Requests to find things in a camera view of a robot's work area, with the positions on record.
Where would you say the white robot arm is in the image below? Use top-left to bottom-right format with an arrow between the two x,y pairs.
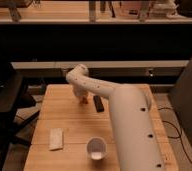
66,64 -> 166,171

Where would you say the black office chair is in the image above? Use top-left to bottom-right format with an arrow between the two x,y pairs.
0,14 -> 41,171

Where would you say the black rectangular block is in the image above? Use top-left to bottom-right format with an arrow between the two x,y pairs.
93,95 -> 104,112

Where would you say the white paper cup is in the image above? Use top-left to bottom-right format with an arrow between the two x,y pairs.
86,137 -> 107,161

